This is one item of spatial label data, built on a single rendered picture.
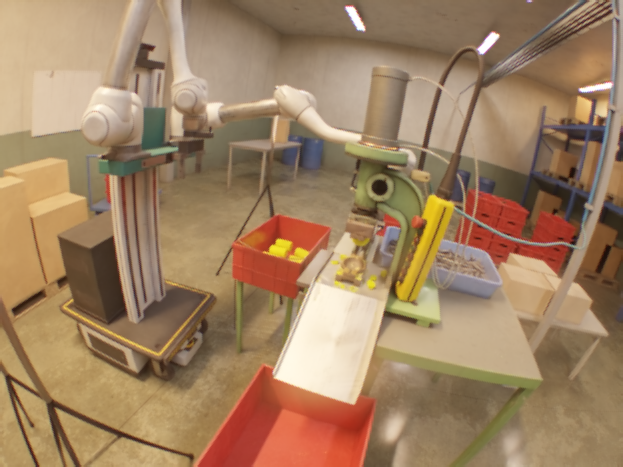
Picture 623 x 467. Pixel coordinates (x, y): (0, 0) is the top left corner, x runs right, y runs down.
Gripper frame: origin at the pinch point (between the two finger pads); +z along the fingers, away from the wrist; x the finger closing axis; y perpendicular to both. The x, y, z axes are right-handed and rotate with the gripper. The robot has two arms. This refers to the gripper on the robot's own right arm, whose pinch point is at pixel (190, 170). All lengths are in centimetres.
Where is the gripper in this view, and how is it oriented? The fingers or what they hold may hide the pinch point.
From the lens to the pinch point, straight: 129.4
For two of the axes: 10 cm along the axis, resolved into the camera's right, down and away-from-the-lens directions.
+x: -1.8, 3.5, -9.2
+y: -9.7, -2.0, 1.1
